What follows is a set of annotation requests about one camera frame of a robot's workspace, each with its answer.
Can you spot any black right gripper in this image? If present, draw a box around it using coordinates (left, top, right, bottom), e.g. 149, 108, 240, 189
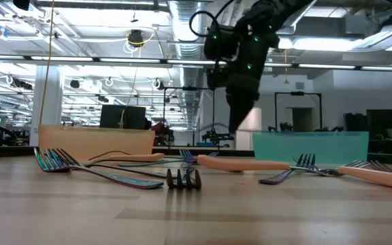
225, 36, 280, 134

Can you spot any orange-handled silver fork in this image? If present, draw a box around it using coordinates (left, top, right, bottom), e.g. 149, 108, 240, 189
80, 152, 165, 167
197, 154, 343, 178
338, 159, 392, 192

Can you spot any black metal fork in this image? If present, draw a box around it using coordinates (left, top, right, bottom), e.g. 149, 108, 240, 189
56, 147, 168, 180
166, 162, 203, 190

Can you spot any teal translucent plastic bin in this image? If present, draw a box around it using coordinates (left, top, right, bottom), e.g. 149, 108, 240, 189
252, 131, 370, 165

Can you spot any black monitor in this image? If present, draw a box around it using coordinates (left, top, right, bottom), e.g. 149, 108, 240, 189
99, 104, 147, 131

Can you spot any long ceiling light bar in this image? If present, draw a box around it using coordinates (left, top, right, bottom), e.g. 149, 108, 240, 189
0, 54, 392, 73

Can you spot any orange translucent plastic bin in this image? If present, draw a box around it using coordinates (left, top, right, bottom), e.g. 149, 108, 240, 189
38, 124, 156, 161

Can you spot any black equipment rack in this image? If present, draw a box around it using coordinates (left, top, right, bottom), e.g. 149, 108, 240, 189
344, 108, 392, 154

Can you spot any white pillar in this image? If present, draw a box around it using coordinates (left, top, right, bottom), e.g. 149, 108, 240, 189
29, 64, 64, 147

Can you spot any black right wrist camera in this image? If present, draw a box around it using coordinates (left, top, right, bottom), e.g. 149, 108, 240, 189
205, 65, 231, 91

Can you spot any black frame stand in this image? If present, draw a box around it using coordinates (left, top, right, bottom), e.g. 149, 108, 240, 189
162, 86, 216, 150
274, 91, 323, 133

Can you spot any silver ventilation duct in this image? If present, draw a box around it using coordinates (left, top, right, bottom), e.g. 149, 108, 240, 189
168, 0, 206, 130

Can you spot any black metal table frame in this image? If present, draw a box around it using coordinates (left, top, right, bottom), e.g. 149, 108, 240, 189
0, 145, 392, 165

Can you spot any black ceiling cable reel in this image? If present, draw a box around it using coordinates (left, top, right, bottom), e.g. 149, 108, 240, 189
127, 29, 145, 48

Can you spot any yellow extension cable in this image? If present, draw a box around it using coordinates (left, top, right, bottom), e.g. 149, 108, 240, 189
39, 0, 54, 125

